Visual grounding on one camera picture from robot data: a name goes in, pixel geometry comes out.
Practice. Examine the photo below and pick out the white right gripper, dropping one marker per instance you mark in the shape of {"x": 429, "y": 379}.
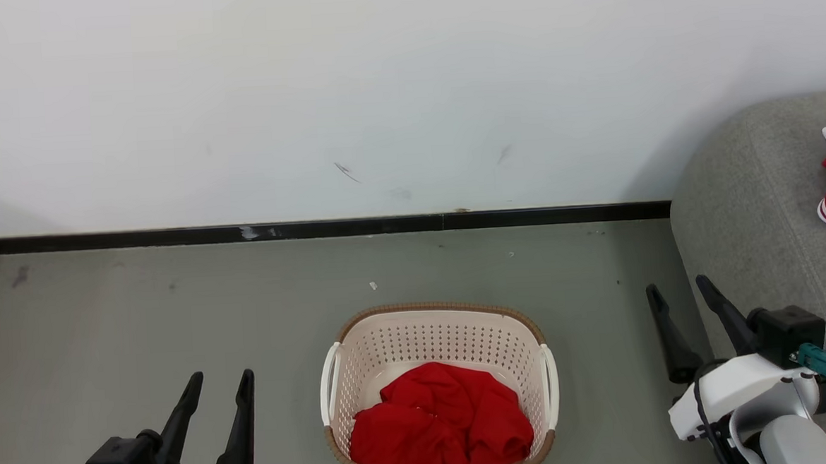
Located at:
{"x": 739, "y": 392}

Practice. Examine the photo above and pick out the red cloth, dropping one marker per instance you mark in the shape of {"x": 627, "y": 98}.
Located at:
{"x": 437, "y": 422}

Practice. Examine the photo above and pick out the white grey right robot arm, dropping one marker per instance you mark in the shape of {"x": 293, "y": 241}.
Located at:
{"x": 792, "y": 445}

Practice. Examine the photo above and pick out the grey fabric sofa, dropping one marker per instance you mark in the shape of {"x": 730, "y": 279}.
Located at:
{"x": 752, "y": 228}

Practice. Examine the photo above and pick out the black baseboard strip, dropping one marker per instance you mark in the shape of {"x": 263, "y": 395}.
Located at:
{"x": 314, "y": 229}

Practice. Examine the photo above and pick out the cream perforated laundry basket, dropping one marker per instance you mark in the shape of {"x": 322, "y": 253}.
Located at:
{"x": 433, "y": 337}

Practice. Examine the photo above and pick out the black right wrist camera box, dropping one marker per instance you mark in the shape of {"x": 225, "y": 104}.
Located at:
{"x": 786, "y": 333}

